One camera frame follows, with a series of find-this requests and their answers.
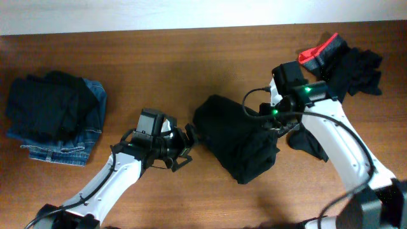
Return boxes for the black trousers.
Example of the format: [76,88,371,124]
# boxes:
[193,95,280,184]

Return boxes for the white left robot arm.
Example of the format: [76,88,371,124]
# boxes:
[27,109,198,228]

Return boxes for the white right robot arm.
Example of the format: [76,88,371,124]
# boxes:
[265,62,406,229]

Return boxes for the red garment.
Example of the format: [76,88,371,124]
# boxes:
[298,32,338,64]

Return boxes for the crumpled black clothes pile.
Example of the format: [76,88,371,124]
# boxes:
[287,34,384,163]

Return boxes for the folded blue jeans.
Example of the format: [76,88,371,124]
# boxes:
[6,79,107,166]

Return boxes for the folded black garment stack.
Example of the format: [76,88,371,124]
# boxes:
[6,71,99,142]

